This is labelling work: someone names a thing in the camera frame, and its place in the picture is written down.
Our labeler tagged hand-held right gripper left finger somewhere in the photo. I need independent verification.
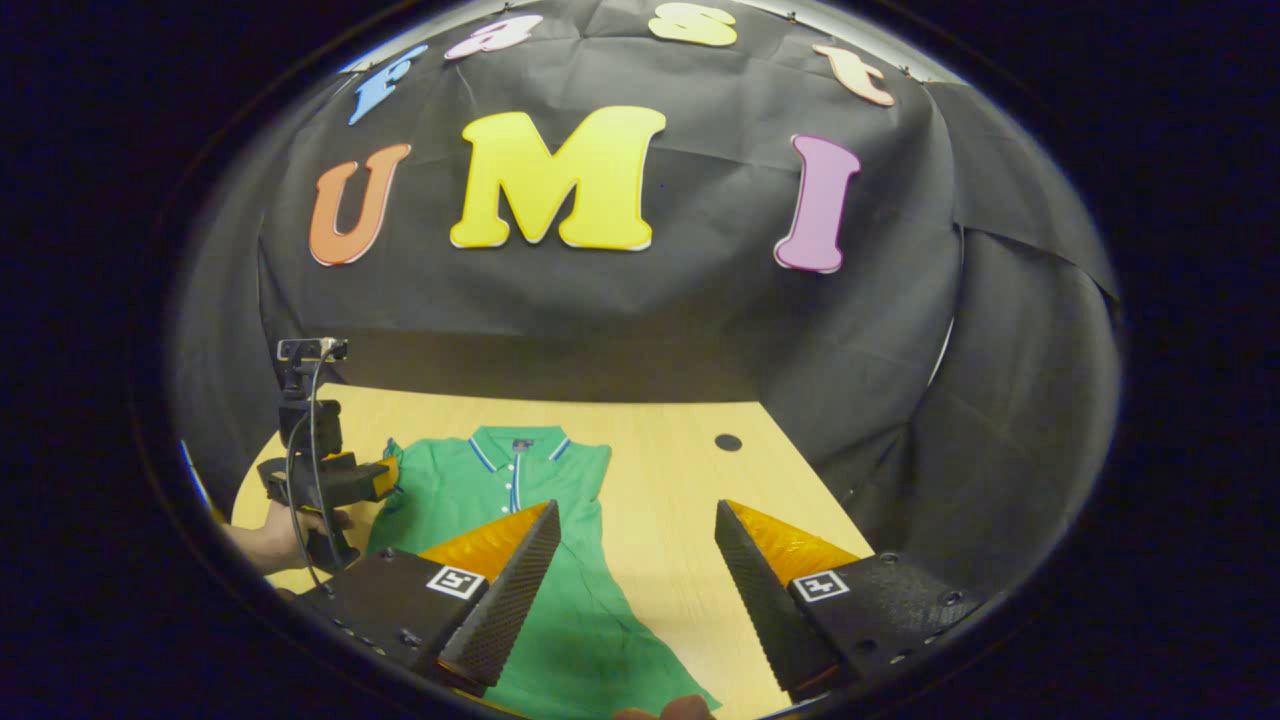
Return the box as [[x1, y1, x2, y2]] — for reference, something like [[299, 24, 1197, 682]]
[[300, 500, 563, 698]]

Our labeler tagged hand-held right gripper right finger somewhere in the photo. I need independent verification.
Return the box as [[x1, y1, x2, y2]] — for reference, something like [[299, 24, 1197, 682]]
[[714, 498, 986, 703]]

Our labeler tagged green T-shirt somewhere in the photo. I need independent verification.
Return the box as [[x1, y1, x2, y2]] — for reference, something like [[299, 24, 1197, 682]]
[[365, 425, 721, 720]]

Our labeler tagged black backdrop cloth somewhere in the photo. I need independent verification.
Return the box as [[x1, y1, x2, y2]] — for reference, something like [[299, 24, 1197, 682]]
[[165, 0, 1121, 601]]

